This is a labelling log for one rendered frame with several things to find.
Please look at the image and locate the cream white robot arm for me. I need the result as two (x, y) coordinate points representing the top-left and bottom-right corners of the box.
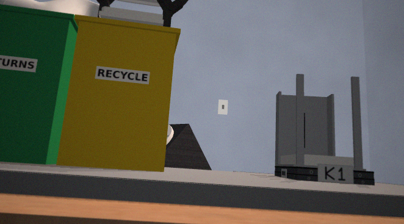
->
(0, 0), (174, 144)

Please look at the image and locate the yellow recycle bin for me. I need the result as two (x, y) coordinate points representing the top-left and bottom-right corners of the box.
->
(56, 15), (181, 172)

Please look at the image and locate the green bin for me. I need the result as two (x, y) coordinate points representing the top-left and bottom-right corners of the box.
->
(0, 4), (78, 165)

